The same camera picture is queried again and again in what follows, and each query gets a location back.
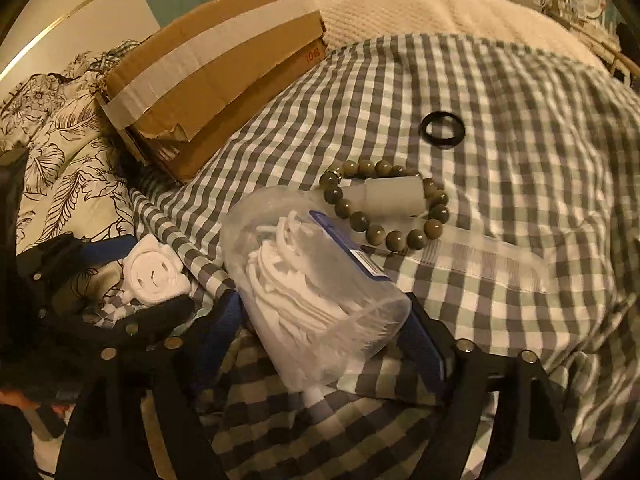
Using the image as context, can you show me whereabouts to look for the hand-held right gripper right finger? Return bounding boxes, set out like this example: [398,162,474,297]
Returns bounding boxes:
[400,292,583,480]

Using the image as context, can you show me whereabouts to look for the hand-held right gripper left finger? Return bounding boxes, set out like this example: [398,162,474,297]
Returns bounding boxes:
[55,290,246,480]

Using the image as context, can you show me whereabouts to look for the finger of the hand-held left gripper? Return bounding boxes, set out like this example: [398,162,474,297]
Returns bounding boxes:
[17,234,137,287]
[45,294,197,356]

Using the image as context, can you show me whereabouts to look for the white cat-shaped toy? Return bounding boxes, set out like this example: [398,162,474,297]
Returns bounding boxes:
[120,237,194,309]

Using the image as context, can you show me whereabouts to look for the clear jar of floss picks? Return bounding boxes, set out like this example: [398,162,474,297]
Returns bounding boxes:
[220,187,414,394]

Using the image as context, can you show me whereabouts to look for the floral print pillow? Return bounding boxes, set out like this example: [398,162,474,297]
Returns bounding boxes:
[0,42,147,262]

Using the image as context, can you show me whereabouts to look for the clear plastic comb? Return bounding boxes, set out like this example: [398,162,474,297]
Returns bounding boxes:
[422,240,549,294]

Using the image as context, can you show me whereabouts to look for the small white bottle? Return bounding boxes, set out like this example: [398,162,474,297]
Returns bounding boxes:
[350,176,426,217]

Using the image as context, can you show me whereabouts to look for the taped cardboard box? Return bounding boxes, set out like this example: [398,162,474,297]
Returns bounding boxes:
[95,0,329,184]

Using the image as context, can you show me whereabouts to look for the white headboard gold trim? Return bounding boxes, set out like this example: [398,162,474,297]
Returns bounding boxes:
[0,0,162,92]

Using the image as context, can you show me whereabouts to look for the grey white checked blanket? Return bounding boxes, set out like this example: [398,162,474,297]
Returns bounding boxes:
[82,32,640,480]

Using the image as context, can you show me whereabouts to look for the cream textured pillow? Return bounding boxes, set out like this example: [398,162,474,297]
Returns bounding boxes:
[312,0,617,79]

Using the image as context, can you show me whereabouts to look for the wooden chair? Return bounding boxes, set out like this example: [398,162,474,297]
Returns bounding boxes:
[590,39,640,82]

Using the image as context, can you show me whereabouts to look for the green bead bracelet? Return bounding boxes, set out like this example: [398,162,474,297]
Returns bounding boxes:
[319,159,451,254]

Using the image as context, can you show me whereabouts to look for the black ring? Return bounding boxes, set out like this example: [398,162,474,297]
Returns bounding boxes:
[420,111,465,149]

